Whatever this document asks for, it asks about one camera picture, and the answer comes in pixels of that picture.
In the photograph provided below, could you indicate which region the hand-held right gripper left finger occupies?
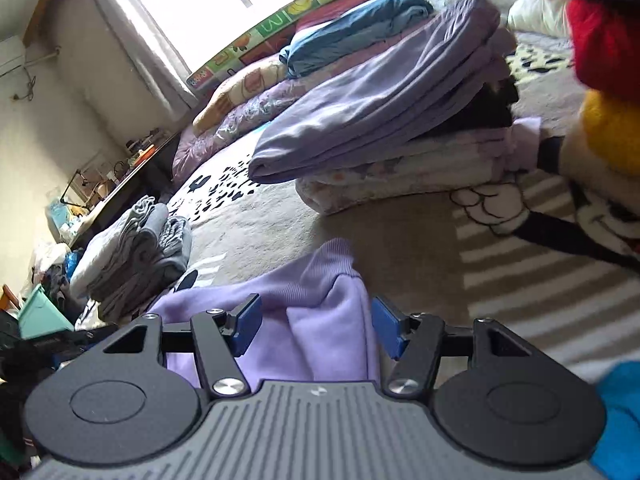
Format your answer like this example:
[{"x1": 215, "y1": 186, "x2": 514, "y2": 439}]
[{"x1": 102, "y1": 294, "x2": 263, "y2": 401}]

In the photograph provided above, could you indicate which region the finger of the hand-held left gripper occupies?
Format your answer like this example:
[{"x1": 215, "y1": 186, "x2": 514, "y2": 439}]
[{"x1": 70, "y1": 326, "x2": 121, "y2": 356}]

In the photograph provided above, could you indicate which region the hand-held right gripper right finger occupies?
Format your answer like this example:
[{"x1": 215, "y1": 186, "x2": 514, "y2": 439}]
[{"x1": 371, "y1": 296, "x2": 561, "y2": 401}]

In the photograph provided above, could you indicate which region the purple sweatshirt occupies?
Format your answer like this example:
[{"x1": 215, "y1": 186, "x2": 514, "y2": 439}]
[{"x1": 150, "y1": 238, "x2": 381, "y2": 386}]

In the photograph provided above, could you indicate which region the pile of bags and clothes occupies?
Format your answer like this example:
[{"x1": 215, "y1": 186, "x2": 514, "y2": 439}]
[{"x1": 27, "y1": 242, "x2": 83, "y2": 311}]

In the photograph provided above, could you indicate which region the stack of grey folded clothes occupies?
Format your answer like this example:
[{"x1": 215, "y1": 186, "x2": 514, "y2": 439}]
[{"x1": 70, "y1": 195, "x2": 193, "y2": 321}]

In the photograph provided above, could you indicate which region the teal box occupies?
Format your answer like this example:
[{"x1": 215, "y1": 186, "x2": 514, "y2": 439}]
[{"x1": 19, "y1": 284, "x2": 76, "y2": 340}]

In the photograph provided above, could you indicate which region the cartoon mouse printed blanket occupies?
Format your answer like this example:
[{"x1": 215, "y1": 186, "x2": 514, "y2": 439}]
[{"x1": 75, "y1": 30, "x2": 640, "y2": 480}]

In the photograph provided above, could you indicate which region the white floral folded garment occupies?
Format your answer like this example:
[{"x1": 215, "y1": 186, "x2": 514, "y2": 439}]
[{"x1": 295, "y1": 117, "x2": 545, "y2": 216}]

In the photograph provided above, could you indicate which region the dark side desk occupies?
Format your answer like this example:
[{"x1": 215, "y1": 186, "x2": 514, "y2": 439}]
[{"x1": 70, "y1": 127, "x2": 183, "y2": 251}]

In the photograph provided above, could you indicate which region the pile of desk clutter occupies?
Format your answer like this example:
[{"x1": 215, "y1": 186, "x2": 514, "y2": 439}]
[{"x1": 47, "y1": 127, "x2": 168, "y2": 231}]

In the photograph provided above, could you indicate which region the purple floral quilt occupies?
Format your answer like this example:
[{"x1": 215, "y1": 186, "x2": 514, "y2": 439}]
[{"x1": 172, "y1": 50, "x2": 361, "y2": 186}]

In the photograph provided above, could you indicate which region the cartoon print pillow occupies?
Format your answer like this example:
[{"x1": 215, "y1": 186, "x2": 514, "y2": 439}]
[{"x1": 192, "y1": 55, "x2": 292, "y2": 136}]

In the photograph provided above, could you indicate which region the lavender folded garment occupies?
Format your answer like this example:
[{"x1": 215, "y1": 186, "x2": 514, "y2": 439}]
[{"x1": 248, "y1": 0, "x2": 506, "y2": 184}]

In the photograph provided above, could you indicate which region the black folded garment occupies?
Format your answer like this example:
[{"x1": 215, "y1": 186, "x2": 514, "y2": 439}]
[{"x1": 415, "y1": 77, "x2": 519, "y2": 141}]

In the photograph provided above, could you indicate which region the yellow folded sweater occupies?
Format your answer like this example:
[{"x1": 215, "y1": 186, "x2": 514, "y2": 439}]
[{"x1": 582, "y1": 91, "x2": 640, "y2": 176}]

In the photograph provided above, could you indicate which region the blue folded quilt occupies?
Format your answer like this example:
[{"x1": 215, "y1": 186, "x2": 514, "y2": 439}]
[{"x1": 279, "y1": 0, "x2": 435, "y2": 80}]

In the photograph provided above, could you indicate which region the colourful alphabet play mat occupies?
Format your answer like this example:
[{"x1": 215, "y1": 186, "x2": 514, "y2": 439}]
[{"x1": 186, "y1": 0, "x2": 451, "y2": 93}]

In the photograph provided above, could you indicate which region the white curtain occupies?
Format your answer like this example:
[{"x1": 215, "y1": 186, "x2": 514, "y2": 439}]
[{"x1": 82, "y1": 0, "x2": 201, "y2": 116}]

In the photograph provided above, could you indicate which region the magenta folded blanket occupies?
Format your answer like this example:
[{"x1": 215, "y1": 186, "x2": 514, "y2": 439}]
[{"x1": 295, "y1": 0, "x2": 401, "y2": 31}]

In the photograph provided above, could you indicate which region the bright window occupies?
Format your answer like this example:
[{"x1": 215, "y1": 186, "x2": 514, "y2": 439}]
[{"x1": 110, "y1": 0, "x2": 371, "y2": 76}]

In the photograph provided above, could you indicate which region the white bedding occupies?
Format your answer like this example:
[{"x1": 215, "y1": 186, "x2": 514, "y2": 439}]
[{"x1": 430, "y1": 0, "x2": 573, "y2": 51}]

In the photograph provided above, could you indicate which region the red folded sweater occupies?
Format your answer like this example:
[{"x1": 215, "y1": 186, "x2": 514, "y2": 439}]
[{"x1": 567, "y1": 0, "x2": 640, "y2": 103}]

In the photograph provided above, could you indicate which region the wall cable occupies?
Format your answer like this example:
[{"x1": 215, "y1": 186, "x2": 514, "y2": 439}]
[{"x1": 10, "y1": 50, "x2": 40, "y2": 103}]

